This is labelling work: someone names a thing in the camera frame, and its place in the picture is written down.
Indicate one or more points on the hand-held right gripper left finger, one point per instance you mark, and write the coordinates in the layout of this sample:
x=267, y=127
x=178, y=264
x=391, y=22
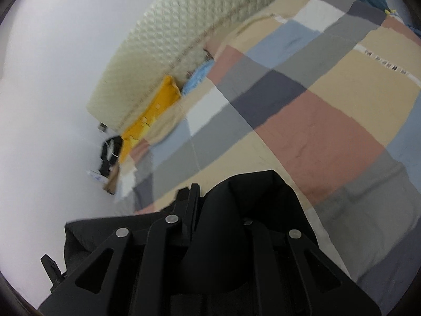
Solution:
x=189, y=217

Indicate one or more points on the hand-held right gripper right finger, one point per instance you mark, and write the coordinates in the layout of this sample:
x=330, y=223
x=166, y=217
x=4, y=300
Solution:
x=259, y=253

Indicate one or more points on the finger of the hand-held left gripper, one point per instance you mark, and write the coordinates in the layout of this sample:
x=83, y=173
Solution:
x=52, y=271

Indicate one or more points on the black puffer jacket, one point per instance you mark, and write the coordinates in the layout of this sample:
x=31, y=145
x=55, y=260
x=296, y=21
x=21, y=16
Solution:
x=230, y=204

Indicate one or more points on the crumpled blue clothes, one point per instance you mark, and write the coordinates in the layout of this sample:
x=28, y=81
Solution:
x=413, y=31

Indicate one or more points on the wooden nightstand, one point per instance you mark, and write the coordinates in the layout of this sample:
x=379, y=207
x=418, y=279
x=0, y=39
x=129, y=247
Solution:
x=111, y=181

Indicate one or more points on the black bag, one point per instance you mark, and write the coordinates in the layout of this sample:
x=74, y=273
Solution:
x=107, y=158

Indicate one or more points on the white plastic bottle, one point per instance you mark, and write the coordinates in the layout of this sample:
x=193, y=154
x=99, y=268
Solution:
x=96, y=176

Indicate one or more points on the white charger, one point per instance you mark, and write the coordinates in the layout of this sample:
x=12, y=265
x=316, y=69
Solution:
x=115, y=145

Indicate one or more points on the yellow pillow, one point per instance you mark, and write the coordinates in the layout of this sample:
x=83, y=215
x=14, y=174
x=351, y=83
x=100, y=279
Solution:
x=154, y=112

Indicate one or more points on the checkered patchwork blanket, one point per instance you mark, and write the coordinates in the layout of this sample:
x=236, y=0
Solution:
x=296, y=121

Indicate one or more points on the light blue cloth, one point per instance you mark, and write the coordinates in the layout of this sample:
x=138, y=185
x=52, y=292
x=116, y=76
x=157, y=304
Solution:
x=197, y=75

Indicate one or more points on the cream quilted headboard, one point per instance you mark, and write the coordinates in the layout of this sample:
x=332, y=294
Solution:
x=197, y=23

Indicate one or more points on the small yellow white toy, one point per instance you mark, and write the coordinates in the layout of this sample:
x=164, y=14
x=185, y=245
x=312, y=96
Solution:
x=390, y=11

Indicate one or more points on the wall socket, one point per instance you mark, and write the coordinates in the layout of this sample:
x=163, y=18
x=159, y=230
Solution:
x=103, y=126

